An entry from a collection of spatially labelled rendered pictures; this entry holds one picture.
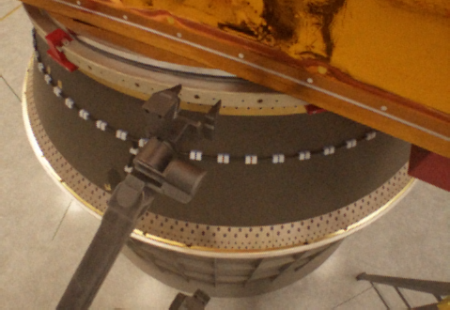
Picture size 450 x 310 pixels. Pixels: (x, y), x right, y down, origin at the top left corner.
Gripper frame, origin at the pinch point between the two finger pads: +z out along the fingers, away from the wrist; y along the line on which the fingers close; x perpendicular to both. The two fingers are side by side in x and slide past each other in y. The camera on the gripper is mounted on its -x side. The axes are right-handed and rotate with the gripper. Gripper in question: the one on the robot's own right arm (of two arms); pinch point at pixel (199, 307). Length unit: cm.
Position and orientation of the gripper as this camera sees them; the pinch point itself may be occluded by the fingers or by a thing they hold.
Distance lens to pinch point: 103.7
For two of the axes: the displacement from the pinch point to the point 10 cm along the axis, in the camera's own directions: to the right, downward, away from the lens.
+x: -5.1, 8.6, 0.3
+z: 2.7, 1.3, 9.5
